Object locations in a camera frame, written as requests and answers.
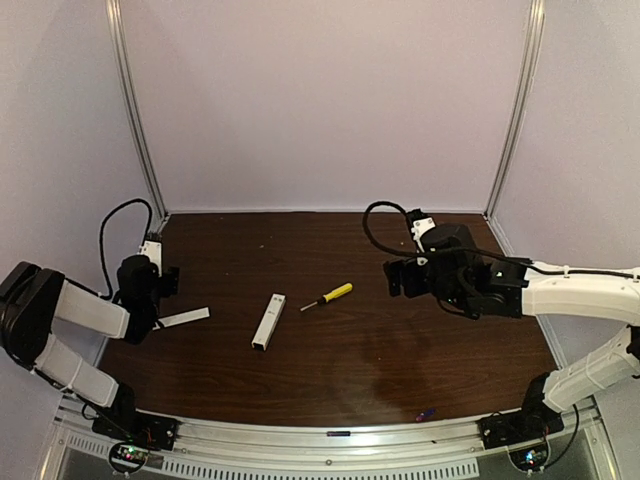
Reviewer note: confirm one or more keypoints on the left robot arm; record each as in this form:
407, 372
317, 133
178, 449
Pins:
41, 308

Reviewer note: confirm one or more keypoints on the white remote battery cover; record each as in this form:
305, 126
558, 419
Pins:
182, 318

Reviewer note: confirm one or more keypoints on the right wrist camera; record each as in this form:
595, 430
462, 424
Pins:
419, 223

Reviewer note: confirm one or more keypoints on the aluminium frame post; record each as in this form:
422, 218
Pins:
530, 57
117, 33

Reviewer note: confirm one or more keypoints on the right aluminium frame post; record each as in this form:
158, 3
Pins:
530, 57

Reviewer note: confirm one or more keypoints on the left aluminium frame post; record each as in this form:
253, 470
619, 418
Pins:
117, 33

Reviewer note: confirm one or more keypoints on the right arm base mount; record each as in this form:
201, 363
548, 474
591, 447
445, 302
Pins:
506, 429

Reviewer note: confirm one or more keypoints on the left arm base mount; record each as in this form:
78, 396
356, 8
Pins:
147, 431

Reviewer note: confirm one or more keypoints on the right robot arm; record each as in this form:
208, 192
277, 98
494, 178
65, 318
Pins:
469, 282

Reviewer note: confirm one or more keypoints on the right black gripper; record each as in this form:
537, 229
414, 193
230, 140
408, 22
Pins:
409, 276

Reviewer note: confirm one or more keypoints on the white remote control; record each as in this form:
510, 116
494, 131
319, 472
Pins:
268, 322

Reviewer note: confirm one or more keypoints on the yellow handled screwdriver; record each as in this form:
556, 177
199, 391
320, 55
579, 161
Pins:
329, 296

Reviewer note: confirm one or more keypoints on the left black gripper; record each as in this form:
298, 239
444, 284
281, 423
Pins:
167, 280

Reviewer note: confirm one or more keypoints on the front aluminium rail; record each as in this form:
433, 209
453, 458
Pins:
446, 449

